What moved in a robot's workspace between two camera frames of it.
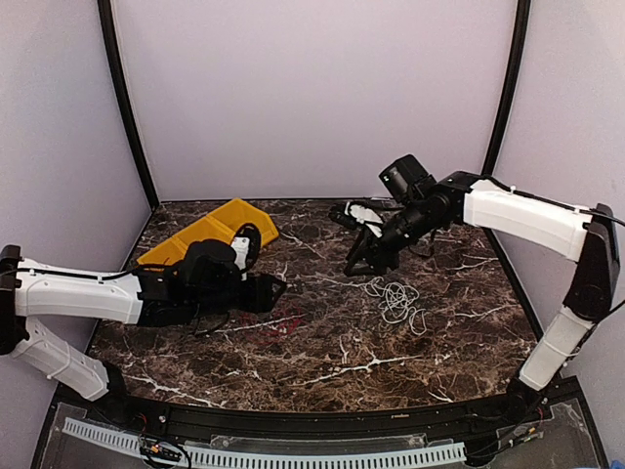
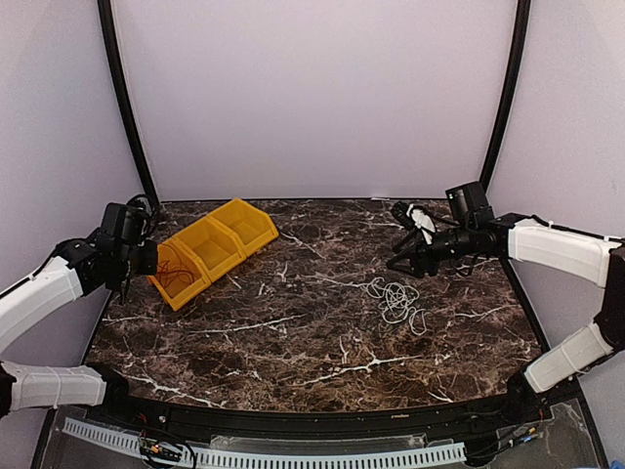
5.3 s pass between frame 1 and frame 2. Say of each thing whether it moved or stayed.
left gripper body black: moved
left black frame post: stayed
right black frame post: stayed
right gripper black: moved
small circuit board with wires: stayed
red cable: moved
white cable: stayed
